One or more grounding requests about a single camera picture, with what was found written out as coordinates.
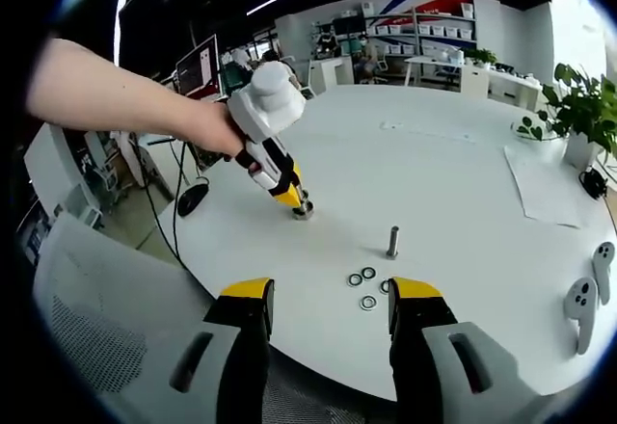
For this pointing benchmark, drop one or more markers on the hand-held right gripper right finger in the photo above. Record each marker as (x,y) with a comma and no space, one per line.
(424,356)

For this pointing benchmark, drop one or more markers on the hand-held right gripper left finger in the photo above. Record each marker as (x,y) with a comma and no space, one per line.
(231,347)

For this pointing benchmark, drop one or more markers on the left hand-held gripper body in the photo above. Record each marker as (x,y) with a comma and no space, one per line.
(270,101)

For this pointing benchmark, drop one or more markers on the thick threaded metal stud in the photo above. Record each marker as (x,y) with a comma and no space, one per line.
(303,212)

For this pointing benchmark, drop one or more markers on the thin threaded metal stud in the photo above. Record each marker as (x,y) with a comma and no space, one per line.
(394,241)

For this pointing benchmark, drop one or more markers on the person's left hand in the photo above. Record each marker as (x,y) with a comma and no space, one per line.
(214,127)

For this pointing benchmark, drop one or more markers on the green office chair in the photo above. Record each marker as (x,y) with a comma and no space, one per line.
(236,77)

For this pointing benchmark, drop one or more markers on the white counter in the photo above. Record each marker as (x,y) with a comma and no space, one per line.
(332,74)

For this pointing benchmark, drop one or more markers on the silver laptop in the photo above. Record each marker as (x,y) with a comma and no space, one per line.
(197,70)

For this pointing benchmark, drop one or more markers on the black flat device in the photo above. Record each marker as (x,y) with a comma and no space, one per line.
(192,201)

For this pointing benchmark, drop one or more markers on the black monitor on stand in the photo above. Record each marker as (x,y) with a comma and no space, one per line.
(347,26)

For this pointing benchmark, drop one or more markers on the white mesh chair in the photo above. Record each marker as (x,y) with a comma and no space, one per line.
(96,308)

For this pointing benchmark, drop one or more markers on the white handheld controller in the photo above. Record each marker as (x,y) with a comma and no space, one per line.
(603,270)
(581,308)

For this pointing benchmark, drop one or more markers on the white table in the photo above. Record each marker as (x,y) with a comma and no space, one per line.
(429,59)

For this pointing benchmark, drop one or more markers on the shelf with white bins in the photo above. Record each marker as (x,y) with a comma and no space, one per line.
(434,29)

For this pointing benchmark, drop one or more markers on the white low cabinet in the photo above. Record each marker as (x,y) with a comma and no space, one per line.
(474,82)

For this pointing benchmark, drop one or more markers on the white paper sheet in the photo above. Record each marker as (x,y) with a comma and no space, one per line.
(544,188)

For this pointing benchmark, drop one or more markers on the small potted green plant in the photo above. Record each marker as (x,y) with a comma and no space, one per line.
(481,56)

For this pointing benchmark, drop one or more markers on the black power adapter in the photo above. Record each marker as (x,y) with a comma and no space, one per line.
(594,184)

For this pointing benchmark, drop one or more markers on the large potted green plant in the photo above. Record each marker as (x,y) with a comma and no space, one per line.
(585,106)

